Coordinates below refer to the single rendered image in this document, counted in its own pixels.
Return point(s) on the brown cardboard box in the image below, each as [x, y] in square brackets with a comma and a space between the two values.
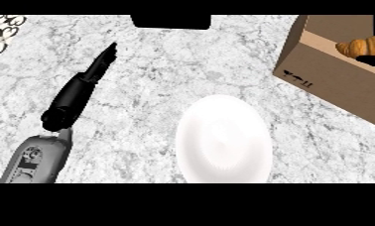
[330, 71]

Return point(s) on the golden brown croissant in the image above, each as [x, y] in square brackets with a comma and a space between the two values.
[358, 47]

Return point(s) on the black rectangular appliance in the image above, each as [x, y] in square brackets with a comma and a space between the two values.
[172, 22]

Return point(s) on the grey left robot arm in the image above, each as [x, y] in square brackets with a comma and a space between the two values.
[35, 159]

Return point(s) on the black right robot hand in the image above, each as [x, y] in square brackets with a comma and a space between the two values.
[367, 60]

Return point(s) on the white patterned cloth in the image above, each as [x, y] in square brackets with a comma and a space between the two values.
[10, 30]

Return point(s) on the white round plate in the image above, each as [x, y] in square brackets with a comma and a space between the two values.
[224, 140]

